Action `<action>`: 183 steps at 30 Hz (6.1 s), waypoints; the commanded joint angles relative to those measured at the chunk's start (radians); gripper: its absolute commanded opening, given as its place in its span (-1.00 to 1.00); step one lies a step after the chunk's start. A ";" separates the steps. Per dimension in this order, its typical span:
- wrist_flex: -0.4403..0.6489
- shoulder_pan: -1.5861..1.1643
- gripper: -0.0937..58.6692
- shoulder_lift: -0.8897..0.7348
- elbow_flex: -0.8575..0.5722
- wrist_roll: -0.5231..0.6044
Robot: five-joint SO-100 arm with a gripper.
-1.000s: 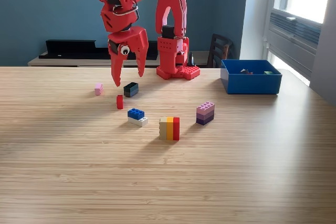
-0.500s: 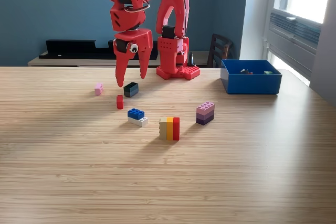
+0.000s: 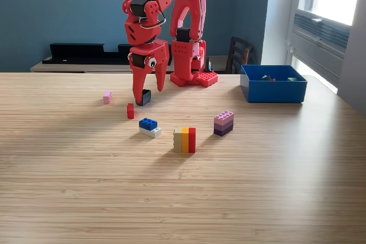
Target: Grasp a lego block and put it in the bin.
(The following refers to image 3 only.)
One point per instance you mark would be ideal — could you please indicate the blue and white brick stack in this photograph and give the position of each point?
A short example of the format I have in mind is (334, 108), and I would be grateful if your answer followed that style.
(148, 125)

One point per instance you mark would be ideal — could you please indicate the small yellow toy digger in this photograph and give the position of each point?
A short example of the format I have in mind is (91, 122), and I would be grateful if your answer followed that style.
(267, 77)

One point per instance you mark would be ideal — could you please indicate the black table clamp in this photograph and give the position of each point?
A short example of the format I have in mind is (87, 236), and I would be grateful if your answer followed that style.
(208, 65)

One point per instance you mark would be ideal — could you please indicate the small red brick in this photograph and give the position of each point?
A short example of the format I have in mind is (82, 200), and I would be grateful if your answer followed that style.
(130, 111)

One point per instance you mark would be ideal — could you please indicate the tan orange red brick stack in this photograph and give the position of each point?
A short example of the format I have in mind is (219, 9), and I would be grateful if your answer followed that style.
(184, 141)

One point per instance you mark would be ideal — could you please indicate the black wall shelf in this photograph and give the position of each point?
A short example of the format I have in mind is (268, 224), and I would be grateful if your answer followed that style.
(85, 54)

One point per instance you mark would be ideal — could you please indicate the pink and purple brick stack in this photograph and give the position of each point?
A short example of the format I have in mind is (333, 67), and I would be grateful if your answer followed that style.
(223, 124)

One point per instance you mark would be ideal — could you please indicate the small pink brick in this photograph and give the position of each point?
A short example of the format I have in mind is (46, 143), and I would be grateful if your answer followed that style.
(107, 97)

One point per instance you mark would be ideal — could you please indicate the black and grey brick stack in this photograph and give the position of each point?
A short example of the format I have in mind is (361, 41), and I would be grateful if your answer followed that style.
(145, 97)

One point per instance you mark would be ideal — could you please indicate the grey window air unit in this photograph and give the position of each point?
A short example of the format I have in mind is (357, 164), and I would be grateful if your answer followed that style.
(320, 41)

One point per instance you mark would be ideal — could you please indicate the low wooden sideboard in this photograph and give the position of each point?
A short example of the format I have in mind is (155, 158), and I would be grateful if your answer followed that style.
(85, 68)

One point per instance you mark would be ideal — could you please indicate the dark wooden chair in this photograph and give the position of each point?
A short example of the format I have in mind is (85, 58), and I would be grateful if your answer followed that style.
(238, 55)

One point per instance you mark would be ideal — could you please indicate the blue plastic bin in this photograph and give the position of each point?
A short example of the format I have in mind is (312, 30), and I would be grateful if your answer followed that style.
(271, 92)

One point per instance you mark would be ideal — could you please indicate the green brick stack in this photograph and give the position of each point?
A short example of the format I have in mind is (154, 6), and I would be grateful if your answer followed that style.
(292, 79)

